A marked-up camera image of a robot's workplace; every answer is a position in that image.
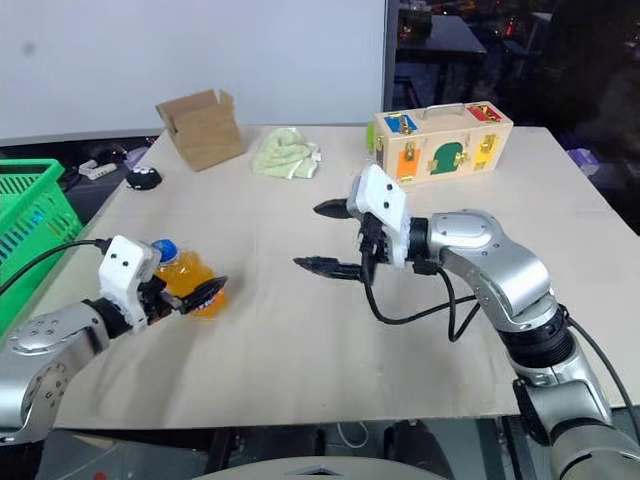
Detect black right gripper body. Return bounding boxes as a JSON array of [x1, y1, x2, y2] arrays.
[[355, 212, 391, 282]]

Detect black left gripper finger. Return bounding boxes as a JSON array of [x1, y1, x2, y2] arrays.
[[178, 274, 230, 316]]

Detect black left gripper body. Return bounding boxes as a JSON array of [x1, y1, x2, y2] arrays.
[[137, 277, 184, 326]]

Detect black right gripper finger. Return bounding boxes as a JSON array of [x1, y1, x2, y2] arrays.
[[292, 255, 364, 281], [313, 197, 357, 222]]

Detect orange juice bottle blue cap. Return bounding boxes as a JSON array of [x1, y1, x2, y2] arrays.
[[151, 239, 230, 320]]

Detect green plastic basket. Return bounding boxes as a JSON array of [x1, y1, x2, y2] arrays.
[[0, 158, 84, 342]]

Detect light green towel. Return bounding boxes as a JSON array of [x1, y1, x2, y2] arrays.
[[249, 127, 324, 180]]

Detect wooden lock box toy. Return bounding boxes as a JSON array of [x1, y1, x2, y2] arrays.
[[367, 101, 515, 189]]

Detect black round device white buttons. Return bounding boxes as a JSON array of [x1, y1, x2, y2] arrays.
[[124, 166, 164, 192]]

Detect white power strip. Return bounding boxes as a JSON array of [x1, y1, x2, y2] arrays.
[[78, 159, 119, 182]]

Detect open cardboard box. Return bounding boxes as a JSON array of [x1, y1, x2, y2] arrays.
[[154, 88, 247, 174]]

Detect dark background table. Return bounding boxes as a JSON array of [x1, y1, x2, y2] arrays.
[[397, 13, 489, 57]]

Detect beige rounded robot torso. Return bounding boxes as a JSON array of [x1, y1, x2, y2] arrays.
[[193, 453, 452, 480]]

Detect white partition board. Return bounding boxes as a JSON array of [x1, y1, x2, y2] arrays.
[[0, 0, 397, 140]]

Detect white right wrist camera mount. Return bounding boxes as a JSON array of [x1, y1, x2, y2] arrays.
[[348, 163, 412, 271]]

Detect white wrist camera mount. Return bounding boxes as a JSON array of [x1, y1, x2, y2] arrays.
[[348, 163, 412, 271], [98, 235, 162, 334]]

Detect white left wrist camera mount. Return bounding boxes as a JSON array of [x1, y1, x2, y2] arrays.
[[98, 235, 162, 334]]

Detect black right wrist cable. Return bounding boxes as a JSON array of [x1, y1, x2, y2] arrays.
[[362, 252, 484, 344]]

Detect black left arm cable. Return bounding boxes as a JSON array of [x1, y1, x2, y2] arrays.
[[0, 238, 111, 296]]

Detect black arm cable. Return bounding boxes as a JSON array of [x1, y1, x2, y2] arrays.
[[566, 316, 629, 417], [0, 238, 111, 296]]

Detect thin white cable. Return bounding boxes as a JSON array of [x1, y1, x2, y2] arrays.
[[335, 422, 369, 450]]

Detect black right upper arm cable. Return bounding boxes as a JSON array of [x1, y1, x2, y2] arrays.
[[566, 316, 629, 417]]

